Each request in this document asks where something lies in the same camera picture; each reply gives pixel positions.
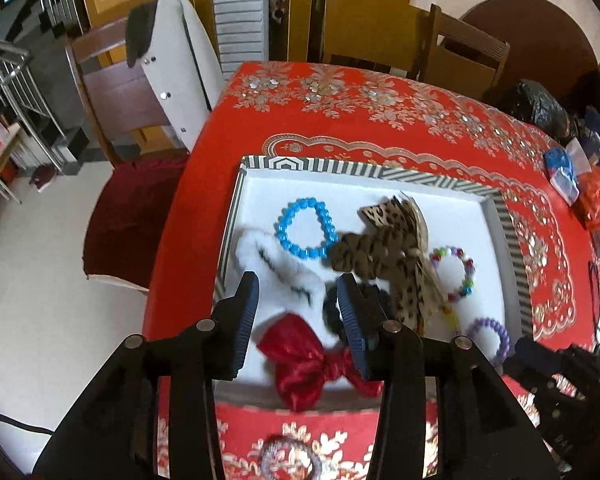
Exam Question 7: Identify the yellow wooden boards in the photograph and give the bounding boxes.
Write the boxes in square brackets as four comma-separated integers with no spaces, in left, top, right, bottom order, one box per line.
[287,0,427,79]

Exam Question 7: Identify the black plastic bag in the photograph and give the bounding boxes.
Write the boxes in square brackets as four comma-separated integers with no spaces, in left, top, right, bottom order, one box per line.
[482,79,573,141]

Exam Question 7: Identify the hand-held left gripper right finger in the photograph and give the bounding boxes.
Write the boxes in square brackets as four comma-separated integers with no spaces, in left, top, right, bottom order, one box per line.
[336,274,561,480]

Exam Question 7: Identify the red gold patterned tablecloth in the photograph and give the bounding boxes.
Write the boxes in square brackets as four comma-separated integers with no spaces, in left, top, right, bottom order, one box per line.
[145,61,600,480]

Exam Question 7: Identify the metal stair railing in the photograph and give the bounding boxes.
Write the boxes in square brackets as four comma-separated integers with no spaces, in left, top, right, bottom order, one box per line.
[0,0,81,171]

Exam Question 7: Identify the leopard print bow clip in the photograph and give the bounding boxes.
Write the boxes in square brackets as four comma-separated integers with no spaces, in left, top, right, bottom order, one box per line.
[357,192,451,332]

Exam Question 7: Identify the dark red seat cushion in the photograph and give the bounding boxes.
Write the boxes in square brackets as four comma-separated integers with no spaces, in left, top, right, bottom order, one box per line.
[82,154,191,293]

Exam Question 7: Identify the red satin bow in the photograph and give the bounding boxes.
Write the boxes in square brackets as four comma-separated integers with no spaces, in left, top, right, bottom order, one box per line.
[256,312,383,413]

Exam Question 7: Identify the purple bead bracelet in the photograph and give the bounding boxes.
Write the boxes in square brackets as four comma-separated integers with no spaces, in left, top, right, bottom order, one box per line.
[466,316,512,366]

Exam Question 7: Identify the white slatted panel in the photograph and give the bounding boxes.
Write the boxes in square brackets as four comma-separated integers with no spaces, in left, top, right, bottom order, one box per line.
[211,0,271,81]

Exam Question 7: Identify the grey hair tie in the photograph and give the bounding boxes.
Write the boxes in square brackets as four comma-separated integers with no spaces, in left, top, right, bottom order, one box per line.
[257,435,325,480]

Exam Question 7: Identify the black scrunchie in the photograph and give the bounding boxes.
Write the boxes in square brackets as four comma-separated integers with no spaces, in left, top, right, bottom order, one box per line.
[322,282,396,347]

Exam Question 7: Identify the round brown table top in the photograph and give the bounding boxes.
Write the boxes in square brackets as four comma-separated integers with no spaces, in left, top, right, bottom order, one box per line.
[460,0,600,96]

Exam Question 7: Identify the dark slippers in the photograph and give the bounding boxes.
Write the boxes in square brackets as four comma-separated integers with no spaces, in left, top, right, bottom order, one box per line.
[30,162,61,193]

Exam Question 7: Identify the small white table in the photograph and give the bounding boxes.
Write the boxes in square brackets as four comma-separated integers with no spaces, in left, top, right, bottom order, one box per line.
[0,122,26,206]

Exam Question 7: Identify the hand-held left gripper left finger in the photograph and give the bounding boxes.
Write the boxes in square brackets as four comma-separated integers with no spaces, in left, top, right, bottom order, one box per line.
[32,271,261,480]

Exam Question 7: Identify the white coat with dark collar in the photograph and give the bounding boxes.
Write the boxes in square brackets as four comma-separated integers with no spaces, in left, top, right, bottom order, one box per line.
[126,0,226,153]

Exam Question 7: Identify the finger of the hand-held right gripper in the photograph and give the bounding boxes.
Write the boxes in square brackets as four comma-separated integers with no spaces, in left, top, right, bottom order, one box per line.
[502,337,588,401]

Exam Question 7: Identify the multicoloured bead bracelet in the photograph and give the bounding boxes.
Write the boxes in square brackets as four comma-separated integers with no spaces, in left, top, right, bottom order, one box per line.
[429,245,477,302]

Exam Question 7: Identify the blue and white packet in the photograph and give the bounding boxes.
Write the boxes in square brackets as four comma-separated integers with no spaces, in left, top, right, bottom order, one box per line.
[544,139,591,206]

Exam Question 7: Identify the black white striped tray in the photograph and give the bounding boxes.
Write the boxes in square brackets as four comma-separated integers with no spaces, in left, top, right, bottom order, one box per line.
[214,155,533,413]

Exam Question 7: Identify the white fluffy scrunchie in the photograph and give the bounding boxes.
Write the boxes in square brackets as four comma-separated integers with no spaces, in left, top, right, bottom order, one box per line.
[235,227,331,351]

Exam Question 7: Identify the dark wooden chair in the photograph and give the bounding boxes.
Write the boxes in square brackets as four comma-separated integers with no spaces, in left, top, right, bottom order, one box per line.
[65,17,191,166]

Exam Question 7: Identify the blue bead bracelet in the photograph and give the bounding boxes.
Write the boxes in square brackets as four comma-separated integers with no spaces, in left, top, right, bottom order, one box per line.
[276,199,338,261]

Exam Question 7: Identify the light wooden chair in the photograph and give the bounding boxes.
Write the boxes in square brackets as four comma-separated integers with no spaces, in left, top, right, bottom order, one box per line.
[420,4,511,97]

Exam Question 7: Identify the thin black cable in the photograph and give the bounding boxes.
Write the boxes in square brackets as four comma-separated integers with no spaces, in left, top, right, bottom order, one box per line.
[588,260,600,352]

